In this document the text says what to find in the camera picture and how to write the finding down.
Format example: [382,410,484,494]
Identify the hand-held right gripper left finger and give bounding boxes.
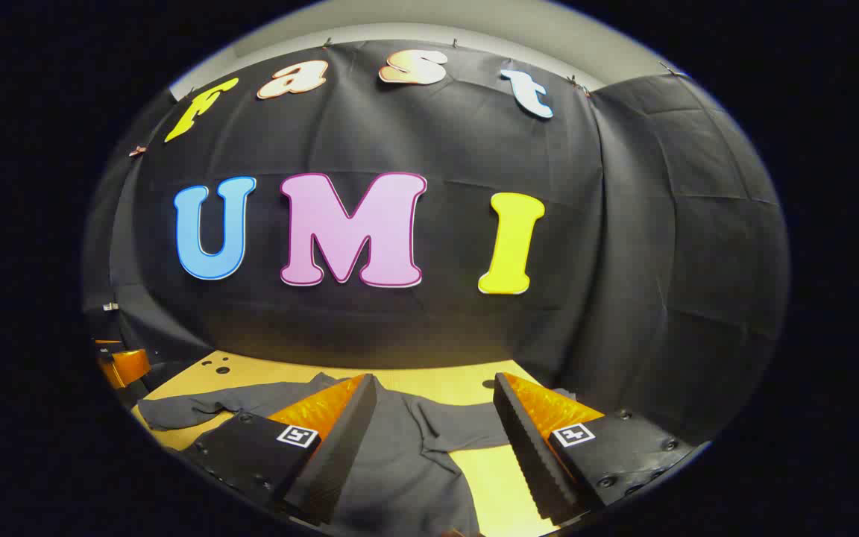
[180,373,380,527]

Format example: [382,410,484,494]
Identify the black backdrop cloth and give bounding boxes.
[83,37,792,448]

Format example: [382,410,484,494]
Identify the grey collared shirt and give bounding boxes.
[137,373,576,537]

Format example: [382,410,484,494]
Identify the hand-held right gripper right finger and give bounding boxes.
[493,371,699,524]

